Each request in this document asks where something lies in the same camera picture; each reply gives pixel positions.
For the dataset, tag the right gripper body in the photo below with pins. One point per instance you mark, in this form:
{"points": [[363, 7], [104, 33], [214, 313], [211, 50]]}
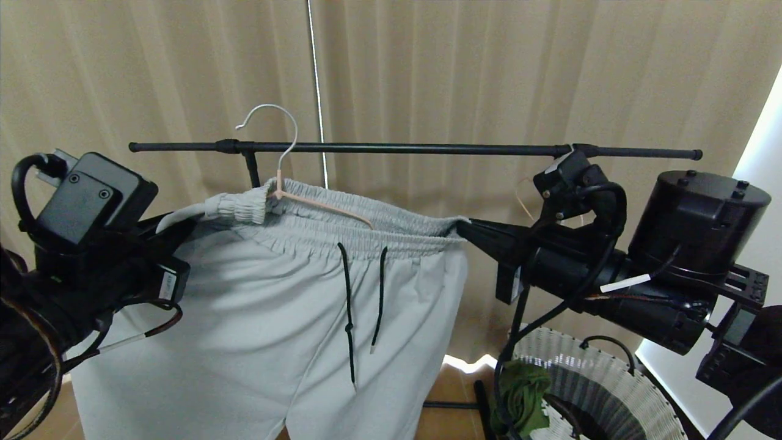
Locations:
{"points": [[568, 269]]}

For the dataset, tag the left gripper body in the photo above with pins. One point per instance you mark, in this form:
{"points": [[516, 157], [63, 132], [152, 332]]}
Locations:
{"points": [[140, 281]]}

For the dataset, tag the pink clothes hanger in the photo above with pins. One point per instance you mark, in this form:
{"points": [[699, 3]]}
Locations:
{"points": [[517, 194], [280, 183]]}

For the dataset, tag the pale grey shorts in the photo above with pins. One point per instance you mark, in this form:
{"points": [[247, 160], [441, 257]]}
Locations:
{"points": [[244, 336]]}

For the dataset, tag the green printed shirt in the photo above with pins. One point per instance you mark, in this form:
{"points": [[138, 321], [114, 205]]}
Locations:
{"points": [[519, 391]]}

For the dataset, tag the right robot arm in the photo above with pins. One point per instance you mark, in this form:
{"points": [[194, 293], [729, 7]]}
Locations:
{"points": [[696, 226]]}

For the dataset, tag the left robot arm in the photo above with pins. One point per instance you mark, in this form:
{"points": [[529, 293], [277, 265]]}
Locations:
{"points": [[30, 342]]}

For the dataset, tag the white laundry basket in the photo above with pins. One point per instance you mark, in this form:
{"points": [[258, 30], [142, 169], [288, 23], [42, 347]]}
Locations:
{"points": [[550, 348]]}

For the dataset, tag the black clothes rack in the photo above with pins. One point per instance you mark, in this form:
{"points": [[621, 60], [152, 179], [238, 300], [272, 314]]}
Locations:
{"points": [[427, 148]]}

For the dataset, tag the beige curtain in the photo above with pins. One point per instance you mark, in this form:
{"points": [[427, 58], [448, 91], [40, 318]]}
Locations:
{"points": [[458, 73]]}

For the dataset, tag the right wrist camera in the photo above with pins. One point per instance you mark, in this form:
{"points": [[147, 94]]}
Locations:
{"points": [[571, 183]]}

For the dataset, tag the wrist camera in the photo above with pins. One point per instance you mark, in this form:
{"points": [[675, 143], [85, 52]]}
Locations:
{"points": [[571, 183], [91, 195]]}

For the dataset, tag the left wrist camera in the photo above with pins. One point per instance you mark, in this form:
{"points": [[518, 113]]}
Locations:
{"points": [[91, 195]]}

